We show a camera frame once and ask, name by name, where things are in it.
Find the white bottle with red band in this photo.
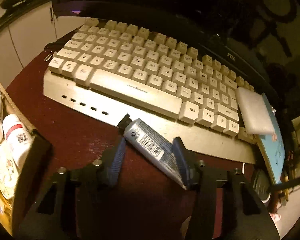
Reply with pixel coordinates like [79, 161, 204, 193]
[2, 114, 33, 170]

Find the white foam block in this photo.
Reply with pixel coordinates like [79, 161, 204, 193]
[235, 87, 275, 135]

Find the blue notebook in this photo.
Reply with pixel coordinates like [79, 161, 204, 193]
[256, 93, 285, 185]

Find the black lamp base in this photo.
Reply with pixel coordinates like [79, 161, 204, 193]
[251, 169, 270, 204]

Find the cream cartoon case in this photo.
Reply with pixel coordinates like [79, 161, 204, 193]
[0, 140, 19, 199]

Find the grey cream tube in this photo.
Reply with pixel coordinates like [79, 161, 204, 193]
[117, 114, 187, 189]

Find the pink patterned paper cup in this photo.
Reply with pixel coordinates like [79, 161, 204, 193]
[269, 213, 281, 223]

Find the beige mechanical keyboard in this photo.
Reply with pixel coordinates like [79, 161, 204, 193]
[43, 18, 257, 164]

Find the black TCL monitor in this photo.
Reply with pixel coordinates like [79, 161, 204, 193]
[52, 0, 297, 81]

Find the cardboard box tray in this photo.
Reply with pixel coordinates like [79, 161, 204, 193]
[0, 83, 36, 235]

